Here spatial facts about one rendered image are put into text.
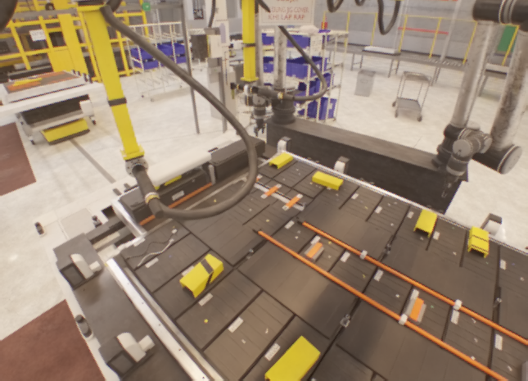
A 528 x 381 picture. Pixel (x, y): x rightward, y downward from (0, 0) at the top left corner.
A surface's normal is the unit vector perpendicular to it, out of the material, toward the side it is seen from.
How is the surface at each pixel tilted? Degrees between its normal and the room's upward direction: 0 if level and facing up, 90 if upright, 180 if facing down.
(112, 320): 0
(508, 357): 0
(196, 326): 0
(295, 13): 90
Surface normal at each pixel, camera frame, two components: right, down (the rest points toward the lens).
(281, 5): 0.21, 0.56
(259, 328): 0.00, -0.82
